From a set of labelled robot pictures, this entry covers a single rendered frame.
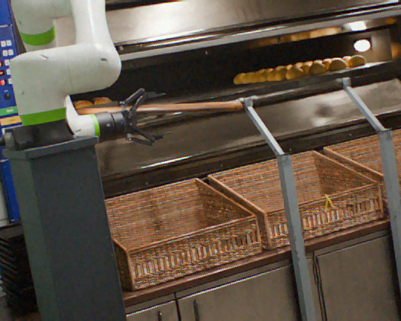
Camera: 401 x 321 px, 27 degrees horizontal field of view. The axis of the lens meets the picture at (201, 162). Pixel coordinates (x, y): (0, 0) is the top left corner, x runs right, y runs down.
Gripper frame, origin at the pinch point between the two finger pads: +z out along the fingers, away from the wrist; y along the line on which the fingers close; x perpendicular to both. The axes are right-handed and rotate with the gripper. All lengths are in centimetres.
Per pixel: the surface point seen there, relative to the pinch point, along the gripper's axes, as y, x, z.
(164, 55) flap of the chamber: -21, -45, 24
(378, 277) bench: 82, -4, 83
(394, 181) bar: 44, 2, 93
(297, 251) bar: 60, 2, 43
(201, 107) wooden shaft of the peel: -0.7, 15.8, 6.7
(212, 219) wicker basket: 50, -46, 33
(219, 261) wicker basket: 59, -9, 16
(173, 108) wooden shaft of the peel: -1.1, -7.4, 6.7
